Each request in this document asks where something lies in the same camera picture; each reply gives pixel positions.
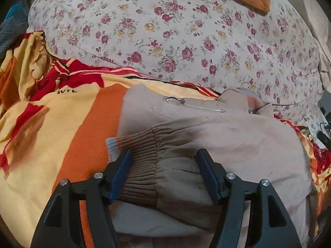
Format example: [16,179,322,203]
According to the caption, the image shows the beige zip jacket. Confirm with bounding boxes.
[106,83,315,248]

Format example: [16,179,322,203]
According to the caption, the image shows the grey striped cloth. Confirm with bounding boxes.
[0,21,29,50]

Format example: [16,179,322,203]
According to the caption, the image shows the teal cloth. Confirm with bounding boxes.
[5,0,30,29]

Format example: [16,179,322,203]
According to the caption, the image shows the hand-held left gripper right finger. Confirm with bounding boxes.
[195,148,303,248]

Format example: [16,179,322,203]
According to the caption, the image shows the beige dotted cloth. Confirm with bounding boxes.
[274,0,331,93]

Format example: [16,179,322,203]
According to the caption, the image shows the floral quilt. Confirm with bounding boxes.
[27,0,324,114]

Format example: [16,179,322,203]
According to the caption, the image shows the black camera rig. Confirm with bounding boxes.
[319,106,331,145]

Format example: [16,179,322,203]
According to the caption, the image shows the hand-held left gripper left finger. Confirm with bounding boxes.
[30,148,133,248]

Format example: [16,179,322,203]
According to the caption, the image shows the orange yellow red printed blanket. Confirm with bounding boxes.
[0,31,331,248]

